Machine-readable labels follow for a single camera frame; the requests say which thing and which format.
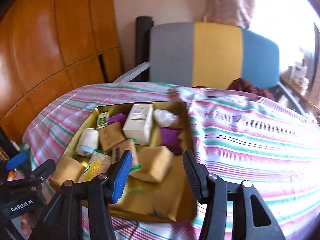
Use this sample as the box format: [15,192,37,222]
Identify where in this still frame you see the large yellow sponge block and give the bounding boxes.
[50,156,85,189]

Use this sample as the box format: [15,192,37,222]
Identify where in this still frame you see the cream towel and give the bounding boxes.
[75,128,99,157]

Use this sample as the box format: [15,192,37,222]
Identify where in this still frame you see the yellow sponge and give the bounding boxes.
[98,122,126,152]

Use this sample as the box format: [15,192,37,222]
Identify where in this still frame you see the orange cracker packet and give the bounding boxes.
[111,138,143,173]

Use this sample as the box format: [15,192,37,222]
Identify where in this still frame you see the small green white box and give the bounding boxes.
[96,112,109,130]

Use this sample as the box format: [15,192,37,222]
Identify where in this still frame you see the white cardboard box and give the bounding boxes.
[123,103,153,145]

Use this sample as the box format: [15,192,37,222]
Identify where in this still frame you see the purple snack packet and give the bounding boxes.
[107,113,127,126]
[159,127,183,155]

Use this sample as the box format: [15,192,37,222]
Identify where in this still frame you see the green rice cracker packet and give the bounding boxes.
[77,151,112,183]

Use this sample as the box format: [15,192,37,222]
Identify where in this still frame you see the striped bed sheet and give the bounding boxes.
[23,82,319,239]

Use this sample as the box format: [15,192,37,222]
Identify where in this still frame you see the gold metal tin tray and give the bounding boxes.
[62,103,197,223]

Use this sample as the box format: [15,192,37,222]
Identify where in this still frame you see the wooden wardrobe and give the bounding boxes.
[1,0,123,143]

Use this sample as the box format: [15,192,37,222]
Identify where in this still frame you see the dark red garment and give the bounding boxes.
[227,78,274,100]

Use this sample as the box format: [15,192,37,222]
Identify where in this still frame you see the wooden side desk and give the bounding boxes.
[280,67,319,123]

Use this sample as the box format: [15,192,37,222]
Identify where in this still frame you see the grey yellow blue chair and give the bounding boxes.
[116,22,305,115]

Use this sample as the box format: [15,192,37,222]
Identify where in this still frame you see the pink patterned curtain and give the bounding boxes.
[203,0,255,29]

